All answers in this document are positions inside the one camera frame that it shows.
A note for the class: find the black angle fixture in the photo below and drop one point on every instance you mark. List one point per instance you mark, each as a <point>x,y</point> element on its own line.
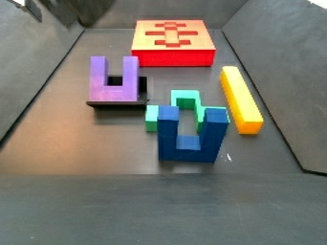
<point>119,102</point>

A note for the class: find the purple U-shaped block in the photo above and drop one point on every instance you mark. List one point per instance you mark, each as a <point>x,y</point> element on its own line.
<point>99,69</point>

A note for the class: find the blue U-shaped block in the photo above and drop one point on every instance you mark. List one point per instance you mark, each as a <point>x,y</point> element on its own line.
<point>191,148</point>

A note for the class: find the yellow long bar block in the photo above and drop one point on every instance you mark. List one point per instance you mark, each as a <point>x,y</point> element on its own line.
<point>244,110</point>

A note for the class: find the red board with cutouts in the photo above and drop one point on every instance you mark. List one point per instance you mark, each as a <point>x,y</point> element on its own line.
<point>172,43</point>

